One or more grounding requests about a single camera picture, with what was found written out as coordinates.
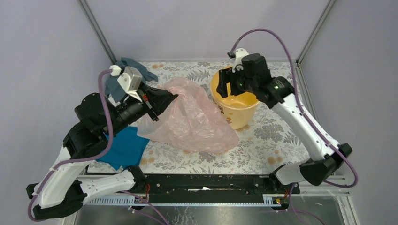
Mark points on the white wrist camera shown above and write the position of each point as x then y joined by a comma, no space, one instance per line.
123,83
237,55

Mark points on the grey crumpled cloth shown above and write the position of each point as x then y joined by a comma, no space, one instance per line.
146,74

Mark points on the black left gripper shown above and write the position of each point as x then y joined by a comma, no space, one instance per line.
156,101

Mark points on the pink plastic trash bag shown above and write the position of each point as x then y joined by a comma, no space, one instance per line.
192,122

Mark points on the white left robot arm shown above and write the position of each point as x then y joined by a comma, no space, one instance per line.
61,193

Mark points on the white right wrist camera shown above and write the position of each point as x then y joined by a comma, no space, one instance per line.
237,55

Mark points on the floral patterned table mat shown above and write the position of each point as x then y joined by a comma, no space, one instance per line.
266,142

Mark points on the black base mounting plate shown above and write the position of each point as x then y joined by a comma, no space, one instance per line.
209,188

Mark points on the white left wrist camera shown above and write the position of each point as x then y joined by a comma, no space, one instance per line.
123,83

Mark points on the yellow trash bin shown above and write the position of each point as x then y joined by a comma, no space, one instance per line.
237,110

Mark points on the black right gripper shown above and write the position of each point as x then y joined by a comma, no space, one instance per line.
225,77

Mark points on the blue folded cloth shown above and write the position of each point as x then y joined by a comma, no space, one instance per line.
126,150

